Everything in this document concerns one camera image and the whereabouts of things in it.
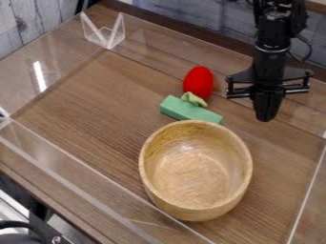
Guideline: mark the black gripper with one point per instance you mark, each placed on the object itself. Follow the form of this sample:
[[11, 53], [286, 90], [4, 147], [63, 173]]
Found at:
[[244, 82]]

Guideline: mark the red plush strawberry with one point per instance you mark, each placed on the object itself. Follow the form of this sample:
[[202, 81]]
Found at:
[[198, 86]]

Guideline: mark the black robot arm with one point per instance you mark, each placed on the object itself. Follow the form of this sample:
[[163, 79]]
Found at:
[[280, 20]]

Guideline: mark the green rectangular block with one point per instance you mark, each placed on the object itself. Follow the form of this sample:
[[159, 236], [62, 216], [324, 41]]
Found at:
[[182, 110]]

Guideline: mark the wooden bowl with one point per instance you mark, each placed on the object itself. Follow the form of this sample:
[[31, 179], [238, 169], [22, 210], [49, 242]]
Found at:
[[196, 166]]

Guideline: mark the clear acrylic tray wall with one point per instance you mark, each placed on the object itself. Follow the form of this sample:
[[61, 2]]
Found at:
[[83, 108]]

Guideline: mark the black metal bracket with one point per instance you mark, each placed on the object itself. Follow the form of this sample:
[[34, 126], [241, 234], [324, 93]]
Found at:
[[45, 232]]

